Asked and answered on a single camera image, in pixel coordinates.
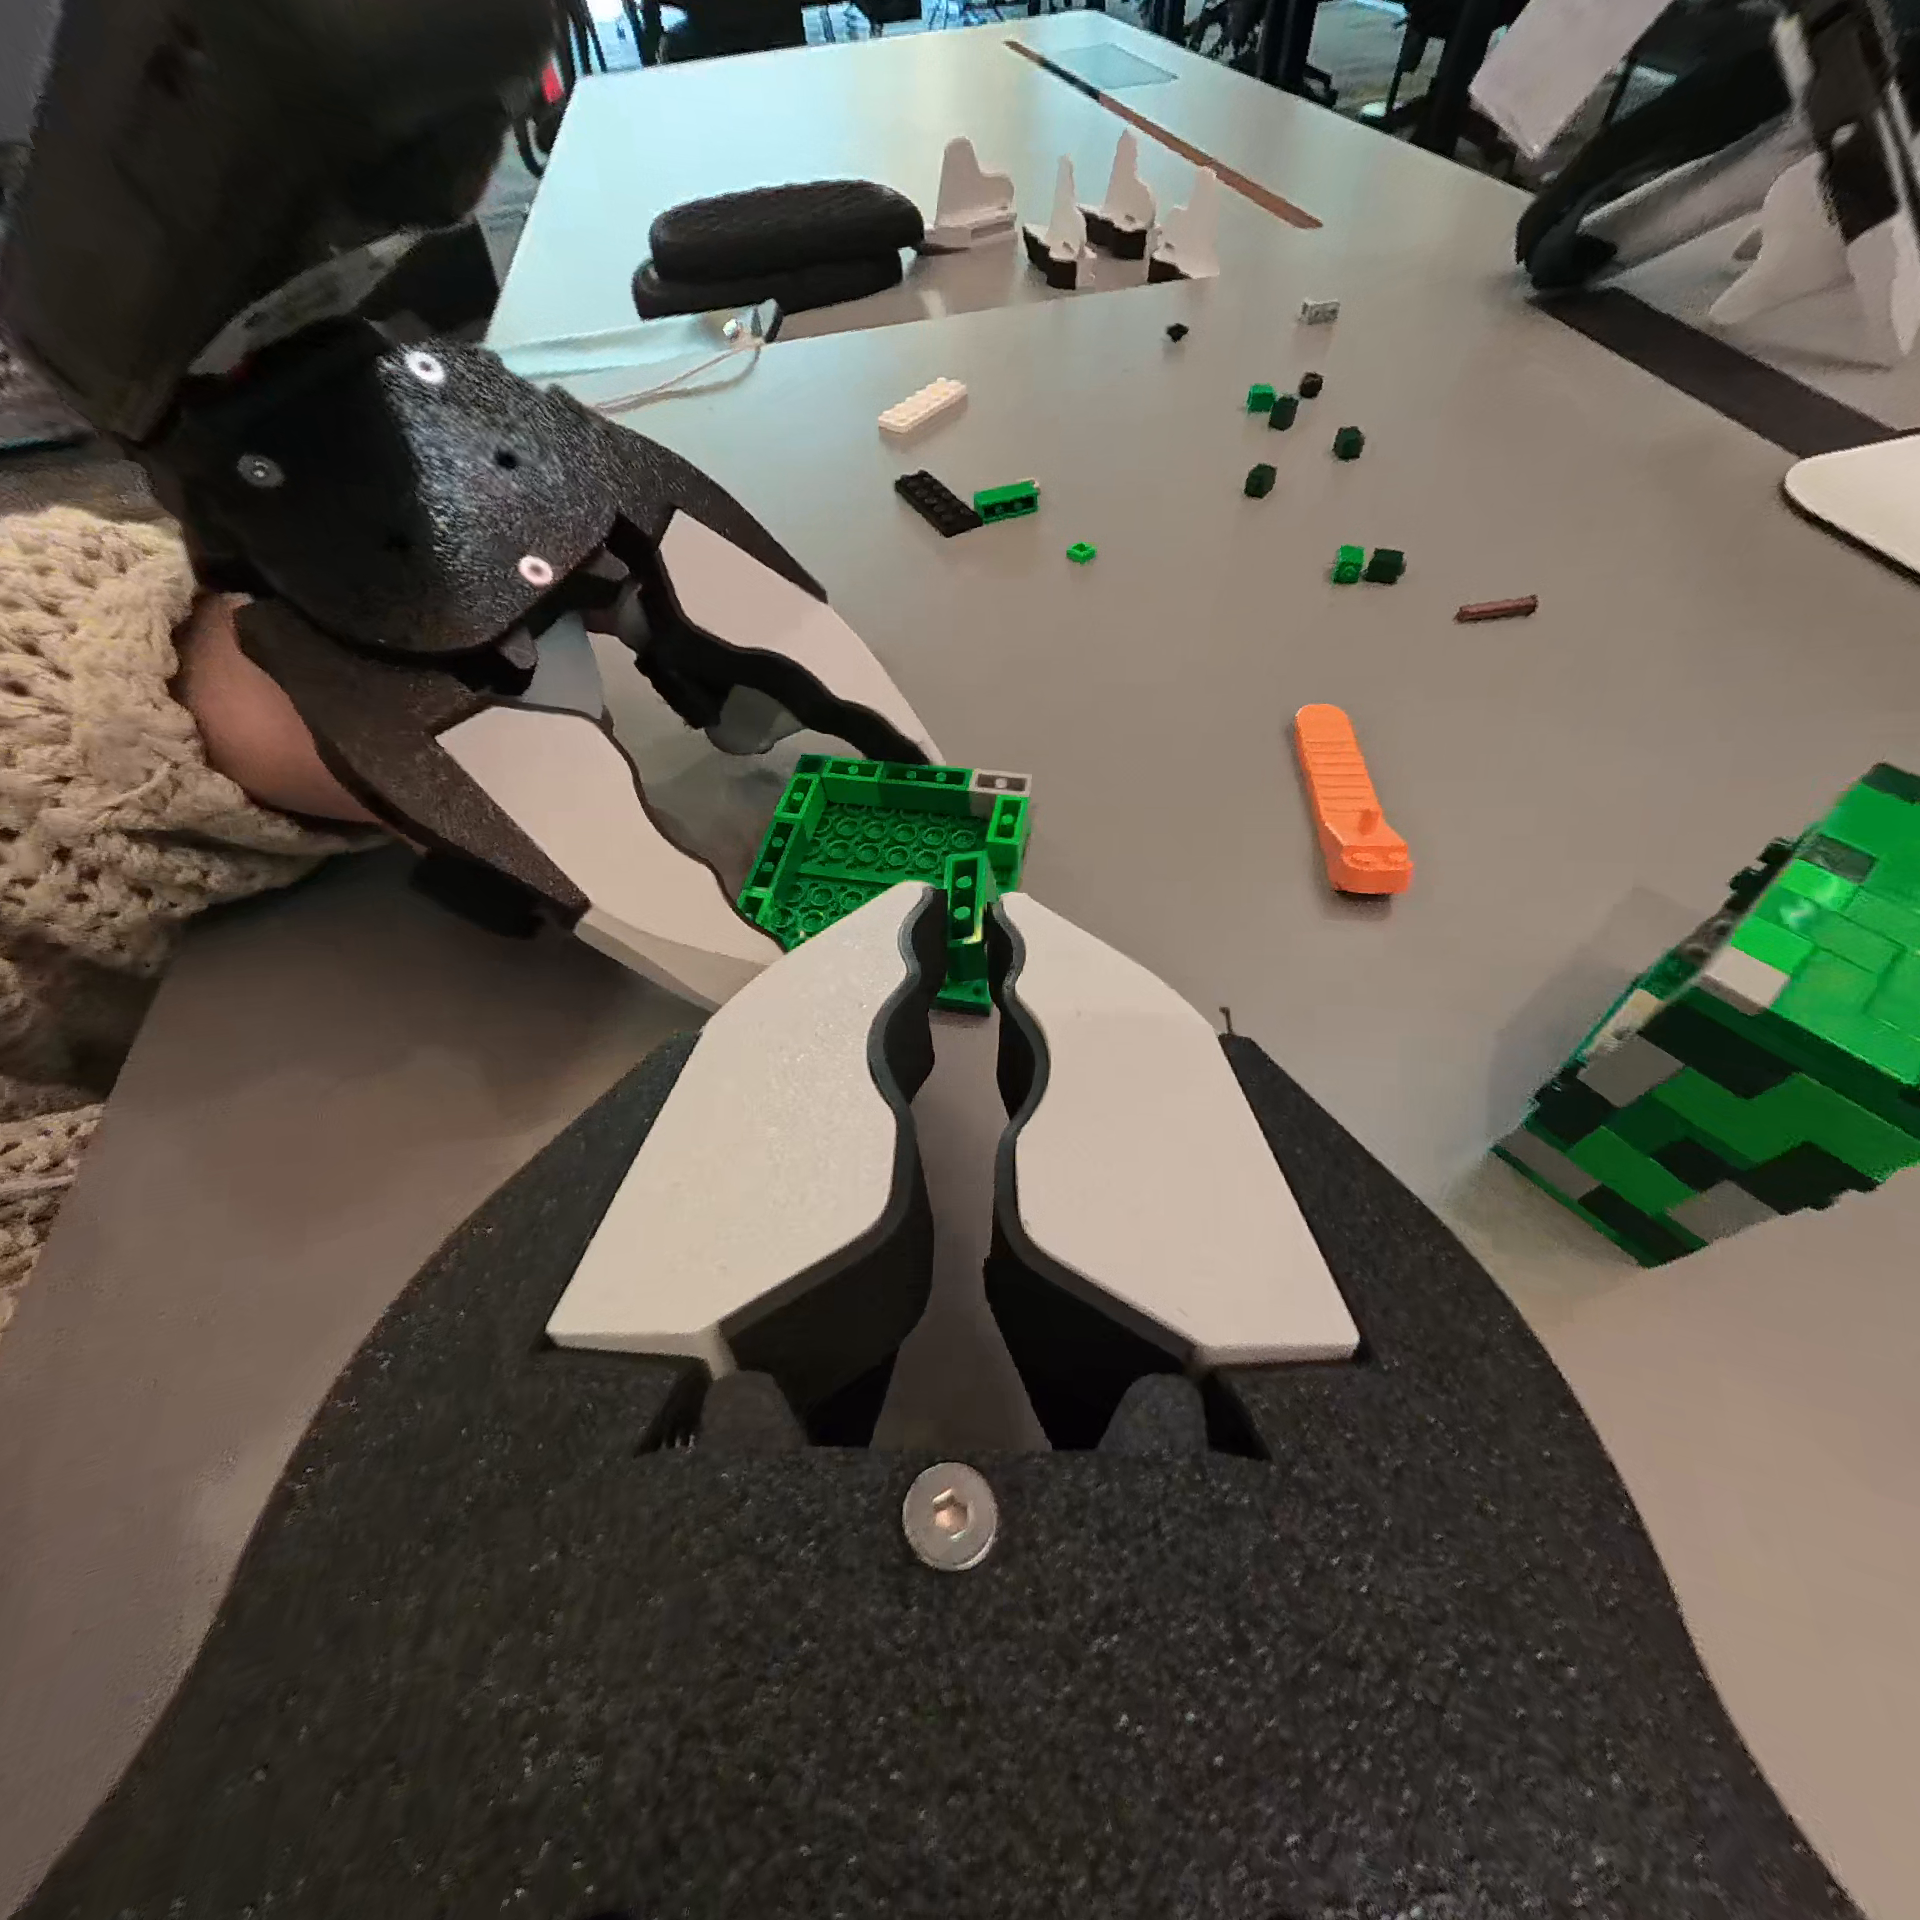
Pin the person's left forearm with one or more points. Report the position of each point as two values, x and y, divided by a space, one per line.
89 750

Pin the person's left hand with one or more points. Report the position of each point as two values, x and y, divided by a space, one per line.
264 720

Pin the black lego plate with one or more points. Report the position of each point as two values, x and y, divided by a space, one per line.
938 504

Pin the green lego base plate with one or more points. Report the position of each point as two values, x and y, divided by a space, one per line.
856 856

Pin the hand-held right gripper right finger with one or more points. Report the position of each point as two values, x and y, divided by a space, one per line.
1155 1155

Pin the white lego brick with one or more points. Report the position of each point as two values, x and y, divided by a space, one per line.
921 406

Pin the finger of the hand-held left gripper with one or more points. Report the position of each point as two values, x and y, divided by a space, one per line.
795 623
585 825

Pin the black office chair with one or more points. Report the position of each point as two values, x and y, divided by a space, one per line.
1349 44

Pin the white paper sheet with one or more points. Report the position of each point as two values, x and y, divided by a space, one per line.
1560 68

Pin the green lego block build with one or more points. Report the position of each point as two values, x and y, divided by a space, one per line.
1755 1049

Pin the green lego brick with holes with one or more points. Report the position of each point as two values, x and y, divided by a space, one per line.
1006 504

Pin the white wedge-shaped plastic part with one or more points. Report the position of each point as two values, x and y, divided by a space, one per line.
1060 233
966 195
1123 195
1188 233

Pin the white flat pad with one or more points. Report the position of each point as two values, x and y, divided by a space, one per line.
1867 495

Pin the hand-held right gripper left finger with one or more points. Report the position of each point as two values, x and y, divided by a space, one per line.
779 1142

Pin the large white wedge-shaped part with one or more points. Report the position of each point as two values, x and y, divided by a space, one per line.
1800 271

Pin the brown lego bar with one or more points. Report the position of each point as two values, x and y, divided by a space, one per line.
1496 608

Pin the orange lego brick separator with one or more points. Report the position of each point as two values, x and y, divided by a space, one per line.
1349 796

